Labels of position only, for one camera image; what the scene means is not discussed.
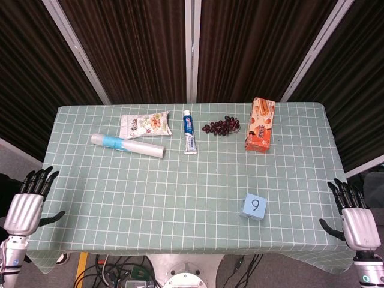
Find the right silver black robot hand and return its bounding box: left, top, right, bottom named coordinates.
left=319, top=178, right=382, bottom=251

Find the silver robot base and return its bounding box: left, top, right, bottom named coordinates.
left=144, top=254, right=226, bottom=288

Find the blue cube with number nine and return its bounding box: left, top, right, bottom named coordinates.
left=239, top=193, right=268, bottom=220

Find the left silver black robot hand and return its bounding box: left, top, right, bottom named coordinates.
left=4, top=166, right=66, bottom=236

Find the clear plastic bag roll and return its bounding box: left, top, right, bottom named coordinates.
left=91, top=133, right=167, bottom=158

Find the bunch of dark red grapes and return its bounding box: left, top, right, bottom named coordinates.
left=202, top=115, right=241, bottom=136

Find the white partition post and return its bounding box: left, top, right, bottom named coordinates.
left=280, top=0, right=358, bottom=103
left=41, top=0, right=112, bottom=105
left=184, top=0, right=201, bottom=104

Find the yellow floor tape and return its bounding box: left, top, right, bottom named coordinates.
left=74, top=251, right=89, bottom=288

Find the blue white toothpaste tube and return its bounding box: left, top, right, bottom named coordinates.
left=182, top=110, right=199, bottom=155

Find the white snack bag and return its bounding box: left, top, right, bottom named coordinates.
left=119, top=110, right=173, bottom=139

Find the green checkered tablecloth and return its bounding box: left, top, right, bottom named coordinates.
left=26, top=102, right=363, bottom=275

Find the black cable bundle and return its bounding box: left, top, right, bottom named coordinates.
left=73, top=254, right=160, bottom=288

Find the orange biscuit box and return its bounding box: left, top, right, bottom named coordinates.
left=244, top=97, right=276, bottom=153

